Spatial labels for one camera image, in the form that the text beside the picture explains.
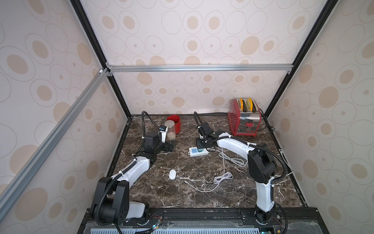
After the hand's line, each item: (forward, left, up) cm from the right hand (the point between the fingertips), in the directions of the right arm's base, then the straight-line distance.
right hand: (203, 142), depth 96 cm
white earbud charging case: (-20, +18, -5) cm, 28 cm away
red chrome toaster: (+16, -27, +10) cm, 33 cm away
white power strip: (-6, +6, -3) cm, 9 cm away
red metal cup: (+15, +19, +5) cm, 24 cm away
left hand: (-3, +20, +10) cm, 22 cm away
